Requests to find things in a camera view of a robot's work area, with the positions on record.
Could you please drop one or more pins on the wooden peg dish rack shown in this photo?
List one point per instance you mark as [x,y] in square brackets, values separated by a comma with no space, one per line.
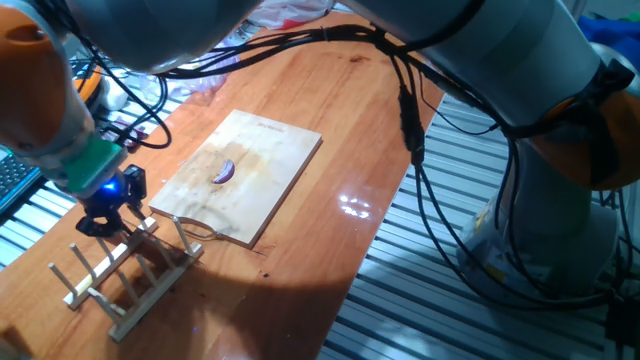
[156,295]

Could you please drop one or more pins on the green gripper mount plate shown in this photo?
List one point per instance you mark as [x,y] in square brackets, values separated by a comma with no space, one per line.
[95,165]

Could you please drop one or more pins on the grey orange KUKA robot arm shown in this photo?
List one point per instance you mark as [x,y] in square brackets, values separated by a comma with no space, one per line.
[500,50]

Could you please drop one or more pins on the steel cleaver knife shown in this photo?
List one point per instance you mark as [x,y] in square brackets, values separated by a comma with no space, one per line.
[150,231]

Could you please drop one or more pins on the blue plastic bag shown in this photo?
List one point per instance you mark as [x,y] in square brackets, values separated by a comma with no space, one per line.
[610,32]

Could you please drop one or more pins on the wooden cutting board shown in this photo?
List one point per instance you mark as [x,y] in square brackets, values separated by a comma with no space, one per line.
[240,175]

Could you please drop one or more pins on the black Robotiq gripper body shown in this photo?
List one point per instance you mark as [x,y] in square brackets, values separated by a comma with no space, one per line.
[107,200]

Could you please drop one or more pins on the red onion wedge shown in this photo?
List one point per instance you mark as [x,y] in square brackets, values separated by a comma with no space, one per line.
[225,172]

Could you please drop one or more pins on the black computer keyboard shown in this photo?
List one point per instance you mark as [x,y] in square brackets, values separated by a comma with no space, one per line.
[15,180]

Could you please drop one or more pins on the white garlic bulb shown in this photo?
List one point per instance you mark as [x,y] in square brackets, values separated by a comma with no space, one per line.
[115,97]

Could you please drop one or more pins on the white shopping bag red print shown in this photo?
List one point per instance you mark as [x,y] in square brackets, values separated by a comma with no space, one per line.
[295,12]

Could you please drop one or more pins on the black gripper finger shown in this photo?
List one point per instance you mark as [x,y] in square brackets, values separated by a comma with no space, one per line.
[119,221]
[91,227]

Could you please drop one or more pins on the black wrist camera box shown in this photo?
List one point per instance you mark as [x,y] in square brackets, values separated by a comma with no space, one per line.
[135,182]

